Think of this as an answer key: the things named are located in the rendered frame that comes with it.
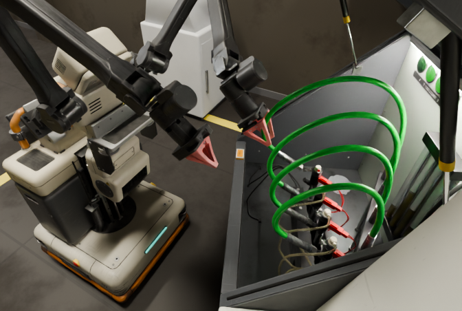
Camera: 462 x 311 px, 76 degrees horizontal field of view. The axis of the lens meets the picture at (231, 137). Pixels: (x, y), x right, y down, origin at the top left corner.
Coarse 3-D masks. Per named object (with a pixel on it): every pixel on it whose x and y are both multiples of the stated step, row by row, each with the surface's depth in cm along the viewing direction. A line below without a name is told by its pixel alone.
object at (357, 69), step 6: (342, 0) 87; (342, 6) 88; (342, 12) 89; (348, 12) 89; (348, 18) 90; (348, 24) 91; (348, 30) 92; (354, 54) 96; (354, 60) 98; (354, 66) 99; (360, 66) 99; (354, 72) 100; (360, 72) 100
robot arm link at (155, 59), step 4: (156, 52) 113; (156, 56) 112; (160, 56) 114; (164, 56) 116; (152, 60) 112; (156, 60) 113; (160, 60) 114; (164, 60) 115; (152, 64) 112; (156, 64) 113; (160, 64) 114; (164, 64) 115; (144, 68) 115; (148, 68) 114; (152, 68) 114; (156, 68) 115; (160, 68) 115; (156, 72) 117
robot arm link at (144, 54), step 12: (180, 0) 105; (192, 0) 104; (180, 12) 105; (168, 24) 107; (180, 24) 108; (156, 36) 112; (168, 36) 109; (144, 48) 112; (156, 48) 110; (168, 48) 112; (144, 60) 110; (168, 60) 116
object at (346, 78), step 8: (328, 80) 69; (336, 80) 69; (344, 80) 69; (352, 80) 68; (360, 80) 68; (368, 80) 68; (376, 80) 68; (304, 88) 71; (312, 88) 71; (384, 88) 69; (392, 88) 69; (288, 96) 73; (392, 96) 71; (280, 104) 74; (400, 104) 71; (272, 112) 76; (400, 112) 73; (400, 120) 75; (400, 128) 76; (264, 136) 81; (400, 136) 77; (400, 144) 79
